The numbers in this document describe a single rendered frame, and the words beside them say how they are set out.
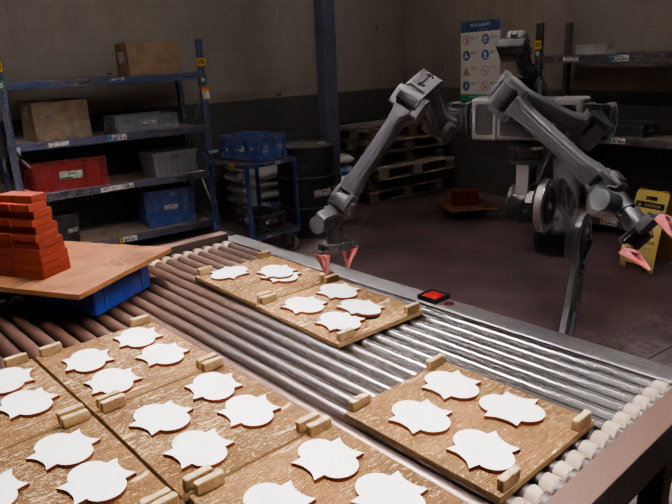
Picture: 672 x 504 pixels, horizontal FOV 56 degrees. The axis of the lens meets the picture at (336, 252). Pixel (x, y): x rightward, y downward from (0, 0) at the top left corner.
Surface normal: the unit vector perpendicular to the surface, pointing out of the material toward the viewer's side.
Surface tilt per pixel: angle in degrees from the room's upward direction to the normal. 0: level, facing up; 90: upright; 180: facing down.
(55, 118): 94
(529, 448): 0
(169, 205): 90
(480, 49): 90
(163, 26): 90
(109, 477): 0
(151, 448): 0
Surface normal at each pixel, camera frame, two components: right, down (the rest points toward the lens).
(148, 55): 0.56, 0.17
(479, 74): -0.81, 0.21
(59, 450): -0.04, -0.95
